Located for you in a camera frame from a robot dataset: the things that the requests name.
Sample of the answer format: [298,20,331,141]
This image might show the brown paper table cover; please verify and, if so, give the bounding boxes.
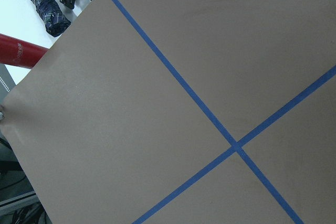
[1,0,335,223]

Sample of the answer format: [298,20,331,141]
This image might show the red cylinder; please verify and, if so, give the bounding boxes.
[1,34,48,69]

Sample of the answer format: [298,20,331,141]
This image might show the folded blue plaid umbrella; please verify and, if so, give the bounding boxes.
[31,0,71,37]

